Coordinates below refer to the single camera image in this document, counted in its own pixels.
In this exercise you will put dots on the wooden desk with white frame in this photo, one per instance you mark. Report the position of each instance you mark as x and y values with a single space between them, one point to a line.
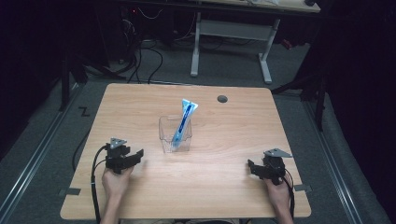
233 31

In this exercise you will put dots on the person's left hand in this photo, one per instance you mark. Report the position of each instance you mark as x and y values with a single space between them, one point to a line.
115 183

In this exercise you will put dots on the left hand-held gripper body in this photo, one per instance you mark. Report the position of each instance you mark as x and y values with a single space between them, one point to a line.
115 157

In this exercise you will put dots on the red object on floor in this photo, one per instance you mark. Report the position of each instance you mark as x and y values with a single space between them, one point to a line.
287 44

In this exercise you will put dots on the blue white toothpaste tube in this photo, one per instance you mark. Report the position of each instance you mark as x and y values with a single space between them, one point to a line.
186 119

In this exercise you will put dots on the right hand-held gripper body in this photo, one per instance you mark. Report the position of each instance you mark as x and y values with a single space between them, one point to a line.
275 169

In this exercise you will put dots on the person's right hand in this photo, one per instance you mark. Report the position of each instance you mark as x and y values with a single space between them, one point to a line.
278 196

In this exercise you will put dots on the grey table grommet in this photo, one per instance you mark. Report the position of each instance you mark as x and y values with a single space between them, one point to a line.
222 99

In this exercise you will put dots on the grey tape piece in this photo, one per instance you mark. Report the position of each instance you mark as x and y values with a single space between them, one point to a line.
302 188
71 191

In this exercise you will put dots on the clear plastic container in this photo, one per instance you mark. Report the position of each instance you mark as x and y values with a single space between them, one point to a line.
166 137

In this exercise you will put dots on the black stand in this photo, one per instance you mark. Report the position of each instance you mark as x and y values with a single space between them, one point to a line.
317 93
66 84

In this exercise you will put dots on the metal floor rail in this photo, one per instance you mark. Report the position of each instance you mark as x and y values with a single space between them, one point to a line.
333 161
34 155

